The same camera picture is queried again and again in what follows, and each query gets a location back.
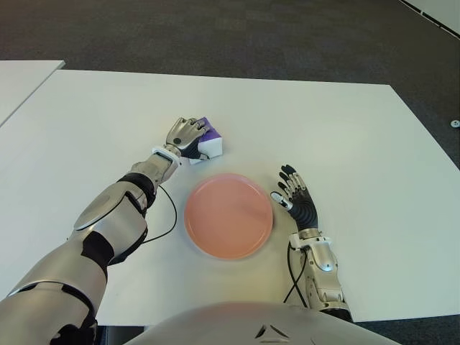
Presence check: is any white side table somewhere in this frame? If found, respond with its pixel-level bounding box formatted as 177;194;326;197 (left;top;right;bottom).
0;60;65;127

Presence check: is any silver robot torso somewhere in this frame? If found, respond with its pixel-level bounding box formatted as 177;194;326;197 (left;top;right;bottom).
132;301;392;345

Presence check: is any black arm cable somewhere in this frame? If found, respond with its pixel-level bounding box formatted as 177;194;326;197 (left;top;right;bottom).
142;185;178;245
282;242;310;308

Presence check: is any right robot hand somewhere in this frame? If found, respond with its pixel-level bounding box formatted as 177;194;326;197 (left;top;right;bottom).
270;164;320;231

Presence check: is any pink round plate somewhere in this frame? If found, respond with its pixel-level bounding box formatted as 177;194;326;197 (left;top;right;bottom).
183;172;274;259

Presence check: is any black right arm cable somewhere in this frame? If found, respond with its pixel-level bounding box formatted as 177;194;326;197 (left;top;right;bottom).
282;242;310;308

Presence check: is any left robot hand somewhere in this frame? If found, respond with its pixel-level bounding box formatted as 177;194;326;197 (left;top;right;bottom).
163;116;211;161

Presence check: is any purple tissue paper pack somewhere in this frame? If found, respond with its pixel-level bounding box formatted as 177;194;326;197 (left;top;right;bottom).
188;116;224;166

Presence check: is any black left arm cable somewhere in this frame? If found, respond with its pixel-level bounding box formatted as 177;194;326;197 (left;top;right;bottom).
142;185;178;245

